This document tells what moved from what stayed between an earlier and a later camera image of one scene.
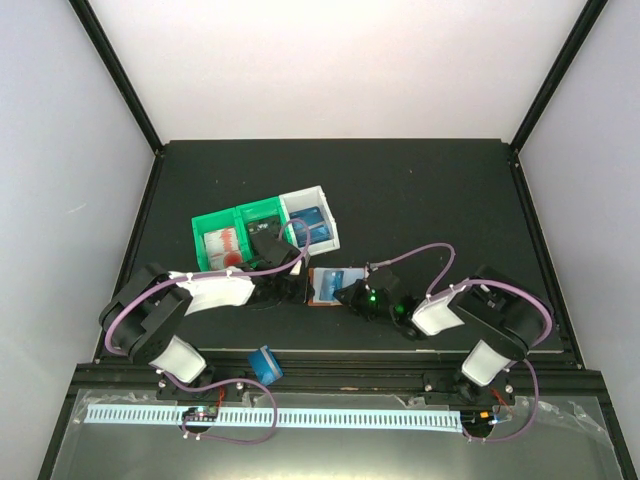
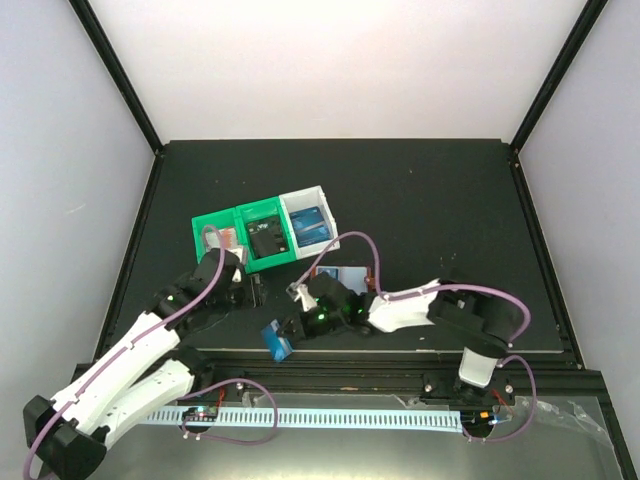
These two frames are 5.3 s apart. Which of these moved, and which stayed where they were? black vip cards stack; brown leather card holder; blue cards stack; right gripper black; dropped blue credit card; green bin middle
Moved: right gripper black; dropped blue credit card
Stayed: green bin middle; brown leather card holder; blue cards stack; black vip cards stack
